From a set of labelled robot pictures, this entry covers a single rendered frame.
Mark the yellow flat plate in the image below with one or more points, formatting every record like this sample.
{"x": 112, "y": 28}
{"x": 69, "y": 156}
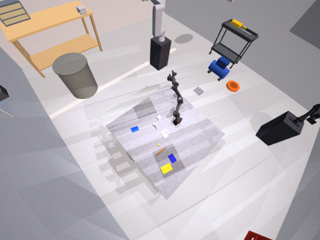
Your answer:
{"x": 166, "y": 168}

